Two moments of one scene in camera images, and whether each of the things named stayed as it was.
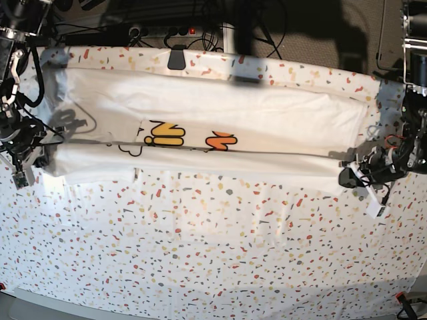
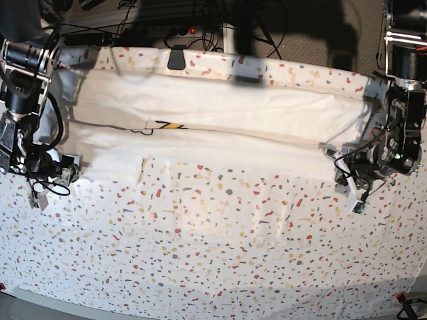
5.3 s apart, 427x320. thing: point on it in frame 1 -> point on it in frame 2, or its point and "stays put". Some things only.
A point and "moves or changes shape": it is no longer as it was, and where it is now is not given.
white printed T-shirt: [229, 129] moves or changes shape
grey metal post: [229, 38] stays put
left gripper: [25, 148] -> [39, 187]
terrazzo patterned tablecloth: [221, 254] stays put
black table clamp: [177, 60] stays put
